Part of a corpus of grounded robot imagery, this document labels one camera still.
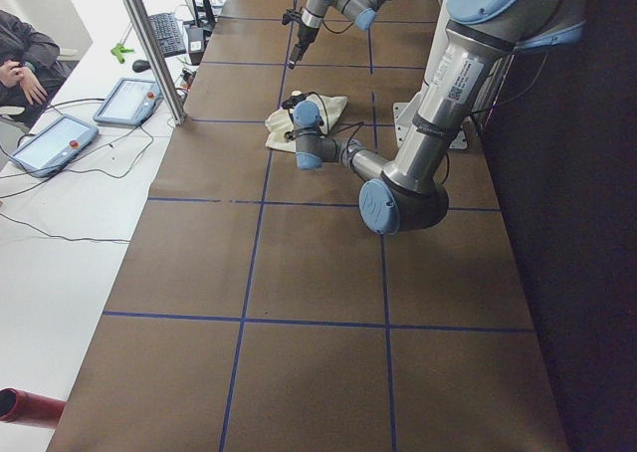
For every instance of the black computer mouse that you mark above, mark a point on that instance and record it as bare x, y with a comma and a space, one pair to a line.
139, 66

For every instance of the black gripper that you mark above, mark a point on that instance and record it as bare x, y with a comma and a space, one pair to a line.
303, 37

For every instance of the near teach pendant tablet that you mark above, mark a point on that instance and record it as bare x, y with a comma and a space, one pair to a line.
54, 147

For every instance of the seated person black jacket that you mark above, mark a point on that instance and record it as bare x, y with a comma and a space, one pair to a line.
31, 72

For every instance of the teach pendant tablet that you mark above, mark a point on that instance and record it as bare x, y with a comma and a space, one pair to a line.
54, 147
129, 104

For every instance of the green plastic tool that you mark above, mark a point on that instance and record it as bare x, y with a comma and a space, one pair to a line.
119, 50

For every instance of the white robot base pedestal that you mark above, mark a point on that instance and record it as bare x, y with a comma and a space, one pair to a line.
425, 102

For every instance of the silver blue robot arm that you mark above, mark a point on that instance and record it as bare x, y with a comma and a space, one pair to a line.
401, 194
361, 13

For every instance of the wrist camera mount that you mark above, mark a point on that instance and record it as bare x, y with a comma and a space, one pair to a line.
295, 98
292, 16

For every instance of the red cylinder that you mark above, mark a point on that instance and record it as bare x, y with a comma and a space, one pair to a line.
30, 409

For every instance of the far teach pendant tablet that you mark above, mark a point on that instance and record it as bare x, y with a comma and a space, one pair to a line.
129, 104

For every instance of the black keyboard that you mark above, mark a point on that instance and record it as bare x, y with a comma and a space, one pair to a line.
167, 32

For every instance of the aluminium frame post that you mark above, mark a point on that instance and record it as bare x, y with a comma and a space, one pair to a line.
139, 19

